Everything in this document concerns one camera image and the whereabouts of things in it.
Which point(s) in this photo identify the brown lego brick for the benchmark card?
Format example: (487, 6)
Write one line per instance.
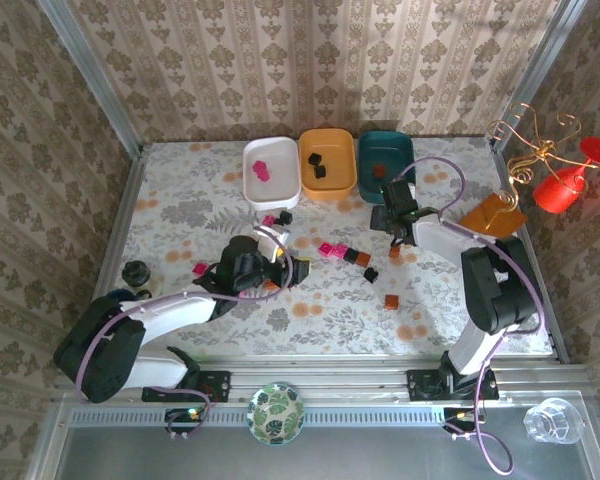
(363, 259)
(395, 253)
(391, 302)
(271, 286)
(378, 171)

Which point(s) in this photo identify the pink lego brick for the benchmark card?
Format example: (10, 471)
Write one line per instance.
(258, 166)
(264, 174)
(268, 220)
(338, 251)
(325, 249)
(200, 269)

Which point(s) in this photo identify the black lego brick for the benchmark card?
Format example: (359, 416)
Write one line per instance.
(314, 159)
(370, 274)
(285, 216)
(350, 255)
(320, 172)

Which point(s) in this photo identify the teal plastic tub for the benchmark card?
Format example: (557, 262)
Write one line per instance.
(390, 150)

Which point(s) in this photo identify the yellow-orange plastic tub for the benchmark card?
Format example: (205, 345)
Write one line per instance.
(335, 185)

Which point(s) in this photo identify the white plastic tub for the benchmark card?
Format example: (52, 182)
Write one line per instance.
(280, 190)

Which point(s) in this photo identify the black round knob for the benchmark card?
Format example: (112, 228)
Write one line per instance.
(135, 274)

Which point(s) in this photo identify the leaf pattern bowl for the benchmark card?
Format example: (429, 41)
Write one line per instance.
(275, 415)

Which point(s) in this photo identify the small black connector board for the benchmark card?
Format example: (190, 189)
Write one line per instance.
(180, 416)
(457, 416)

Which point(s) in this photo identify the clear glass cup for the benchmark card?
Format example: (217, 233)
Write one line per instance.
(552, 422)

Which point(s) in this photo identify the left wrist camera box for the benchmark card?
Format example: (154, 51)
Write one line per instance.
(270, 242)

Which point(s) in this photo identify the aluminium table side rail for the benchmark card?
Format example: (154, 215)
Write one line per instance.
(123, 200)
(508, 176)

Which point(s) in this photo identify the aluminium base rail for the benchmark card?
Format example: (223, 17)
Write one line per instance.
(330, 380)

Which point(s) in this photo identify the aluminium frame post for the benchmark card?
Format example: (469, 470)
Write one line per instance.
(534, 75)
(92, 75)

